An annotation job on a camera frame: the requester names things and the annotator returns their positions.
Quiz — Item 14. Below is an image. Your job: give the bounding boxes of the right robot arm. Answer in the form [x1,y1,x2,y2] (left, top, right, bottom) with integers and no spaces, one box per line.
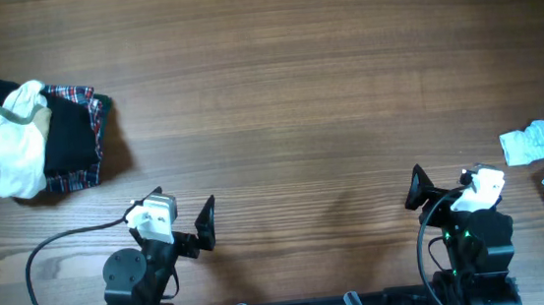
[405,164,522,305]

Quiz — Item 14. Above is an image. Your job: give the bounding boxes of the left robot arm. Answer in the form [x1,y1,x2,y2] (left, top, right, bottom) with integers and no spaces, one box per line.
[102,187,215,305]

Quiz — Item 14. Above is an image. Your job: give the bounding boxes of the red plaid folded garment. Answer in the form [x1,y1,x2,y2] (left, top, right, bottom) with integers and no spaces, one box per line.
[41,85,105,194]

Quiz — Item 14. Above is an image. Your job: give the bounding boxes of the black folded garment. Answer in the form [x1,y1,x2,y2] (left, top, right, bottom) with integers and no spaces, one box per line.
[44,95,98,175]

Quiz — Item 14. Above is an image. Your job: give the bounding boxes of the white folded garment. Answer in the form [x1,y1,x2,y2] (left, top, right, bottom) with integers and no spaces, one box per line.
[0,81,52,200]

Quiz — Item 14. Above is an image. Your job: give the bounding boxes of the dark green folded garment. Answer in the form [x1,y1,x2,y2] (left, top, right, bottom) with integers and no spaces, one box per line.
[0,80,113,140]

